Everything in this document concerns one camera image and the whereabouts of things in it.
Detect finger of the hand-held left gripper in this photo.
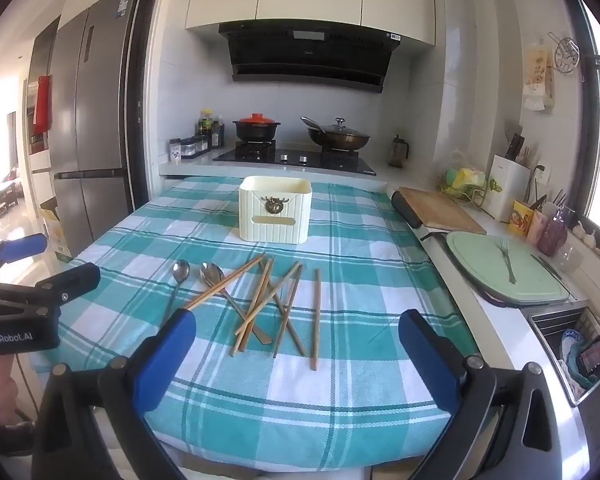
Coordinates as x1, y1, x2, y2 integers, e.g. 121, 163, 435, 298
0, 262, 101, 317
0, 233, 48, 281

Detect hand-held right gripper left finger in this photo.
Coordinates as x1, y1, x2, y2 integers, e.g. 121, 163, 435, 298
31, 308, 201, 480

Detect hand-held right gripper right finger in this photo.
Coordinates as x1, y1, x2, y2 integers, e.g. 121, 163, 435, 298
399, 310, 593, 480

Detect silver spoon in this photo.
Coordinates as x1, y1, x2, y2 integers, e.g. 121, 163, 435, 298
200, 262, 273, 346
161, 259, 191, 328

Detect cream ribbed utensil box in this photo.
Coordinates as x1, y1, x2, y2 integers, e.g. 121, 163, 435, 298
238, 176, 313, 245

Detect cardboard box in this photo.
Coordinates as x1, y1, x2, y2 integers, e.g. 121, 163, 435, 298
39, 207, 73, 261

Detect teal checked tablecloth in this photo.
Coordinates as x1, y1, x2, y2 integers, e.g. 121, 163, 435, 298
32, 177, 481, 461

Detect green cutting board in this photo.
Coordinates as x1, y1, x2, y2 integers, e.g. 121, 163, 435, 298
446, 231, 571, 307

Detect silver fork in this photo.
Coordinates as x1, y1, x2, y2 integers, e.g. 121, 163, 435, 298
498, 238, 517, 284

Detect metal sink basket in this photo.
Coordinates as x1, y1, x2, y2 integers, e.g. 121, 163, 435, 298
527, 305, 600, 406

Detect thin black knife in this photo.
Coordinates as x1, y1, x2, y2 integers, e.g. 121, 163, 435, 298
530, 254, 563, 283

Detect silver refrigerator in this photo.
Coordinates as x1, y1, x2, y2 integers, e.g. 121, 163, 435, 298
50, 0, 143, 261

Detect wooden cutting board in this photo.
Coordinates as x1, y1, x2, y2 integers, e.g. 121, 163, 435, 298
399, 186, 487, 235

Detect yellow cup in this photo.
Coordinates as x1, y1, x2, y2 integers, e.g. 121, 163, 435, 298
510, 200, 533, 236

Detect clear glass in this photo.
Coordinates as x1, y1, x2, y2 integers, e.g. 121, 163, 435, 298
555, 245, 583, 273

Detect pink cup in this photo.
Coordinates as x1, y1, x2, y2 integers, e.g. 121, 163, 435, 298
527, 210, 548, 243

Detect purple cup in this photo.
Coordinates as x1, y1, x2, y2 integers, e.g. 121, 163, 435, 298
537, 210, 568, 257

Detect spice jar rack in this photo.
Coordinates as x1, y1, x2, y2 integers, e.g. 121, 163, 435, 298
180, 135, 211, 158

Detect rack with yellow-green sponges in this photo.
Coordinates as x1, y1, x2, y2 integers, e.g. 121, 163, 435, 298
439, 165, 487, 203

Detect white knife holder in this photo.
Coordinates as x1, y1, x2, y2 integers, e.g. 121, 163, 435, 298
481, 154, 532, 222

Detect garlic bulbs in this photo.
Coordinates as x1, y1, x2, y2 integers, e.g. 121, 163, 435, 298
572, 220, 600, 253

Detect yellow-capped sauce bottle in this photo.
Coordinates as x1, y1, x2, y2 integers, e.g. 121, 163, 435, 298
200, 108, 214, 150

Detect glass french press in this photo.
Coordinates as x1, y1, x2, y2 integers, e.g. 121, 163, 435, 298
389, 134, 411, 169

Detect black gas stove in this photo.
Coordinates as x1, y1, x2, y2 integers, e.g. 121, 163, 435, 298
212, 141, 377, 177

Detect black pot with orange lid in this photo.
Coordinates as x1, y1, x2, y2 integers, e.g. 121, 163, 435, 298
232, 113, 281, 143

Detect wok with glass lid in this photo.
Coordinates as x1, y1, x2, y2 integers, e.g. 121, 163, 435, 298
300, 116, 371, 153

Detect hanging bag dispenser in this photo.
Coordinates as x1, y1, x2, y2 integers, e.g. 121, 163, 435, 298
522, 42, 555, 111

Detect black range hood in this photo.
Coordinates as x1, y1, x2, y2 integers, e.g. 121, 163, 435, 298
218, 22, 403, 95

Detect red wall hanging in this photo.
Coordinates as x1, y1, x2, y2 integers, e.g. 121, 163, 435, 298
32, 75, 53, 133

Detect black oblong handle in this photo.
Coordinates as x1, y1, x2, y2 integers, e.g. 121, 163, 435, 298
391, 191, 422, 229

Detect black-handled knives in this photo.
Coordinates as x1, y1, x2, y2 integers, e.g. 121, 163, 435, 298
504, 125, 531, 166

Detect hanging wire steamer rack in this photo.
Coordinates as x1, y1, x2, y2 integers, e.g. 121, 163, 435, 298
547, 31, 586, 81

